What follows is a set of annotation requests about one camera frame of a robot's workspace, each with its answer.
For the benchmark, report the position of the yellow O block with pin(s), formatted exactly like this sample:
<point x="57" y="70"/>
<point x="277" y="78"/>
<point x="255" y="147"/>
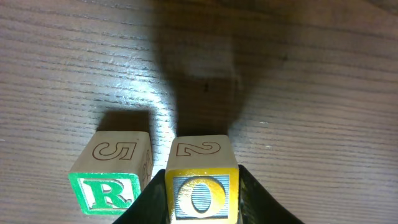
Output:
<point x="202" y="180"/>

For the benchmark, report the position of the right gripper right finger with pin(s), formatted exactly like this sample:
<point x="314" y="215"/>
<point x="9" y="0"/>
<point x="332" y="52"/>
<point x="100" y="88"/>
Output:
<point x="257" y="206"/>

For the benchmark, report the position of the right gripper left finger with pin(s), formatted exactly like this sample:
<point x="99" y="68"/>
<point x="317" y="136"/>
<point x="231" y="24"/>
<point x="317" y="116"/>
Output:
<point x="151" y="205"/>

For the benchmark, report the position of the green R block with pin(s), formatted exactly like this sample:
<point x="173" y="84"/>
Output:
<point x="112" y="171"/>

